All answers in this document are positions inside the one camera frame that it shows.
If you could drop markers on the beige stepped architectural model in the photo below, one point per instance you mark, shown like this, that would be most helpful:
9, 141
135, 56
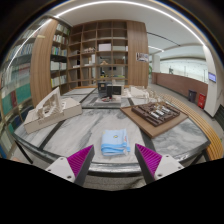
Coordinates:
53, 111

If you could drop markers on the wooden bookshelf with books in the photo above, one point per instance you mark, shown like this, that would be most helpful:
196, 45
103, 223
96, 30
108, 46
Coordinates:
59, 63

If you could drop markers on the brown model on wooden board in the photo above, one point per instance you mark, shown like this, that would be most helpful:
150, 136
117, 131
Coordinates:
155, 116

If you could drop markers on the small white architectural model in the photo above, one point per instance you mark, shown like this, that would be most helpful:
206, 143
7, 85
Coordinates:
139, 91

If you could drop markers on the red bin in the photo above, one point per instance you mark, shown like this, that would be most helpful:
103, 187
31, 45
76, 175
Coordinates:
201, 101

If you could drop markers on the wooden cubby shelf unit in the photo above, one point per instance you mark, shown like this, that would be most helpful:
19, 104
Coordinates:
100, 50

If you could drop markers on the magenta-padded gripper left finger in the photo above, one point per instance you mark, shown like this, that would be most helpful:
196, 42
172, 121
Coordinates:
80, 160

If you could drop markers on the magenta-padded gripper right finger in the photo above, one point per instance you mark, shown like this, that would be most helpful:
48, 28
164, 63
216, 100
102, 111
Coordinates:
150, 158

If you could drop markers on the glass-front bookshelf with books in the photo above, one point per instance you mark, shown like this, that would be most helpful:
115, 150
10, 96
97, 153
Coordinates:
16, 86

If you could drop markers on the dark grey bin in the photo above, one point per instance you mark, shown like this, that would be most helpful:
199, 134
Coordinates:
192, 95

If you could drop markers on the curved wooden slat bench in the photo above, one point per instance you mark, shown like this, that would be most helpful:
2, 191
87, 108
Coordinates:
206, 128

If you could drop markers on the black box architectural model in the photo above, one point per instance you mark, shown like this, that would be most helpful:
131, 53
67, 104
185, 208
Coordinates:
110, 90

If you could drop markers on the wall poster sign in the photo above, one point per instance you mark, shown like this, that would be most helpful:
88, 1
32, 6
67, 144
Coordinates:
142, 57

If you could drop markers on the wall-mounted screen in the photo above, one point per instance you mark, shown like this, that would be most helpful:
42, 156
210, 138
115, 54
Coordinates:
212, 77

